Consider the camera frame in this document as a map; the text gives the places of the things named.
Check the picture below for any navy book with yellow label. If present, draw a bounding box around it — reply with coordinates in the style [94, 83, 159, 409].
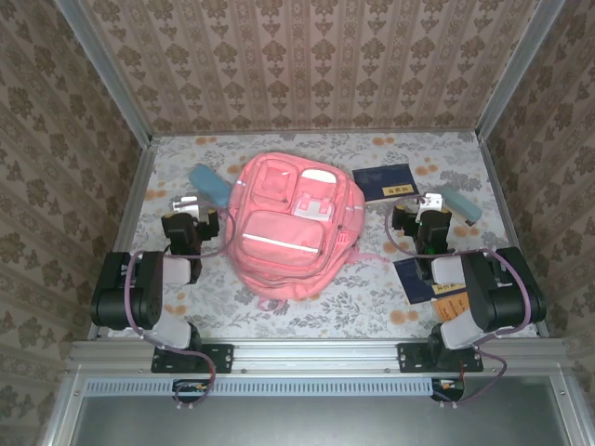
[351, 163, 422, 203]
[392, 257, 466, 307]

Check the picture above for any pink school backpack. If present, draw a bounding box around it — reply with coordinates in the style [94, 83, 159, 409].
[225, 151, 387, 312]

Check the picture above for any blue glasses case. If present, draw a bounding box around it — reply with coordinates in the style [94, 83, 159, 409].
[188, 163, 231, 205]

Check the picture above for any orange booklet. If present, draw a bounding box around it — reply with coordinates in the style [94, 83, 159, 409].
[431, 292, 470, 323]

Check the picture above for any floral table cloth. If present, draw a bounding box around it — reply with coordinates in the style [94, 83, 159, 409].
[95, 132, 543, 340]

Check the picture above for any grey metal panel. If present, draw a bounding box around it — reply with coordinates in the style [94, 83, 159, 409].
[69, 394, 567, 446]

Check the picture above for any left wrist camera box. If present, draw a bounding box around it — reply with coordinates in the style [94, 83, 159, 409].
[170, 193, 208, 216]

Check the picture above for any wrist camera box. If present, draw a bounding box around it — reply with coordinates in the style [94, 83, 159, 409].
[416, 192, 444, 213]
[170, 193, 208, 216]

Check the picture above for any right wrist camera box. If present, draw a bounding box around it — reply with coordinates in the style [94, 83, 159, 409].
[416, 192, 444, 213]

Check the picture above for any aluminium side rail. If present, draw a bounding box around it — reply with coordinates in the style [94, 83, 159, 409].
[87, 138, 160, 340]
[478, 137, 550, 338]

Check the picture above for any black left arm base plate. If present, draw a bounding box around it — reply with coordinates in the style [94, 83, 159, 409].
[151, 343, 233, 374]

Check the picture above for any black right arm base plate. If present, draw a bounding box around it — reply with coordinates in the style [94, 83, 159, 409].
[397, 342, 484, 374]

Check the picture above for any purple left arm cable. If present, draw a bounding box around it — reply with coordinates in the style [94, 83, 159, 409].
[123, 194, 236, 411]

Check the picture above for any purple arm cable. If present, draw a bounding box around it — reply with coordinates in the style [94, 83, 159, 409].
[384, 193, 536, 410]
[123, 194, 236, 411]

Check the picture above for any black cable connector box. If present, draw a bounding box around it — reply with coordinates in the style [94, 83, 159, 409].
[430, 376, 466, 402]
[172, 379, 211, 403]

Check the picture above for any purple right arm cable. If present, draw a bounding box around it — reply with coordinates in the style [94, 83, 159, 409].
[384, 193, 536, 410]

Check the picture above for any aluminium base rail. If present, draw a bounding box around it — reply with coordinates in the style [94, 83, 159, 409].
[69, 338, 569, 375]

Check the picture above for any aluminium frame post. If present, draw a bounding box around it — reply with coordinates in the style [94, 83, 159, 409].
[476, 0, 566, 140]
[54, 0, 154, 146]

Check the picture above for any grey slotted cable duct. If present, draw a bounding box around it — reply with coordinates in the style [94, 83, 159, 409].
[86, 378, 438, 397]

